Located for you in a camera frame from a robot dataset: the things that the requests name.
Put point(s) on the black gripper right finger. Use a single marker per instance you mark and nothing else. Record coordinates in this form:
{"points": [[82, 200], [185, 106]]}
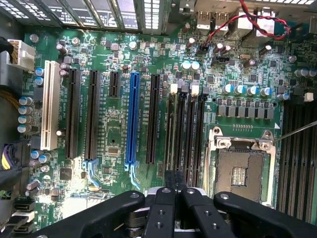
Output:
{"points": [[198, 205]]}

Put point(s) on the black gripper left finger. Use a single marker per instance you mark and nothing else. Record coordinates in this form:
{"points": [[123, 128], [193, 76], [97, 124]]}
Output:
{"points": [[162, 213]]}

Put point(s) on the black-latched black RAM slot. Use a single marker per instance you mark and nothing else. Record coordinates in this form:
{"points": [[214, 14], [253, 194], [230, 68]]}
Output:
{"points": [[200, 134], [284, 158], [182, 129], [312, 168], [294, 161]]}

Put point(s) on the white-latched black RAM slot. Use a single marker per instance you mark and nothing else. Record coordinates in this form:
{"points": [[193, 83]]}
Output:
{"points": [[304, 163], [191, 134], [174, 88]]}

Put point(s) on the long black expansion slot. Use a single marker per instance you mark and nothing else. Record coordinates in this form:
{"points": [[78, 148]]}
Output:
{"points": [[153, 119], [73, 114], [92, 114]]}

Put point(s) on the blue expansion slot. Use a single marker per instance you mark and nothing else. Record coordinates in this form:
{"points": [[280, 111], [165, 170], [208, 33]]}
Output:
{"points": [[132, 116]]}

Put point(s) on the short black expansion slot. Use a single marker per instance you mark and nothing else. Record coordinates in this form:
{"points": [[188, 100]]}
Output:
{"points": [[114, 84]]}

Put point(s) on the white PCI expansion slot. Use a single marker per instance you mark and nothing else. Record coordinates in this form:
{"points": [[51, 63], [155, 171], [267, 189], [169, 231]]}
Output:
{"points": [[49, 104]]}

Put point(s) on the perforated metal slot cover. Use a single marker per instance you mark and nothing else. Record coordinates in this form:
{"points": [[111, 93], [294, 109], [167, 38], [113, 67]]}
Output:
{"points": [[152, 16]]}

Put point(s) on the green PC motherboard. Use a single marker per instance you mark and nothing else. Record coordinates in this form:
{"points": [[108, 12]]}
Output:
{"points": [[116, 124]]}

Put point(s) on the square black chip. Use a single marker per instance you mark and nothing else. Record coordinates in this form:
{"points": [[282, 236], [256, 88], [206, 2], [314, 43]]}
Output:
{"points": [[65, 174]]}

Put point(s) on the blue-topped silver capacitor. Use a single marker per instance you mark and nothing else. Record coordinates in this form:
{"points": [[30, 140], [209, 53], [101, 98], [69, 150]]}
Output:
{"points": [[265, 91], [24, 119], [39, 81], [24, 110], [25, 101], [185, 65], [36, 154], [283, 96], [39, 72], [23, 128], [227, 88], [251, 90], [195, 65], [44, 158], [239, 89]]}

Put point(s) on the thin metal locking lever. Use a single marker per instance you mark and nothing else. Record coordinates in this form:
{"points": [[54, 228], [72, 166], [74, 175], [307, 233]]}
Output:
{"points": [[294, 131]]}

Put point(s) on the black SATA connector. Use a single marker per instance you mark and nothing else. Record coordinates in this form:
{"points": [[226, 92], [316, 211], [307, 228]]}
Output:
{"points": [[24, 205]]}

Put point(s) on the white SATA connector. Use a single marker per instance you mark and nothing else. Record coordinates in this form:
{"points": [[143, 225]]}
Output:
{"points": [[23, 217]]}

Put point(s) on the large metal port block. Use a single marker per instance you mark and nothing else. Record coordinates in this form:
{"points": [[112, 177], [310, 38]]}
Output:
{"points": [[257, 29]]}

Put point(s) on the silver USB port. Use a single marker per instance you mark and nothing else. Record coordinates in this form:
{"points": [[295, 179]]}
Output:
{"points": [[221, 20], [205, 19]]}

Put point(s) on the white power connector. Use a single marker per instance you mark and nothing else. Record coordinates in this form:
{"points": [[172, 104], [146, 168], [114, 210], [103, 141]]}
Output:
{"points": [[24, 53]]}

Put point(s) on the CPU socket with metal frame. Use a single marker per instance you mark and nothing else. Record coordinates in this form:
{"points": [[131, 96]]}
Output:
{"points": [[237, 171]]}

